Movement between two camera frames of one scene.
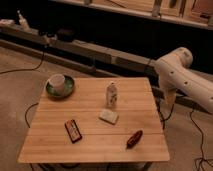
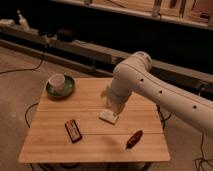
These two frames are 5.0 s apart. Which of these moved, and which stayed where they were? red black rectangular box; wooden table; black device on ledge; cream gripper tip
Moved: cream gripper tip
Stayed: wooden table; red black rectangular box; black device on ledge
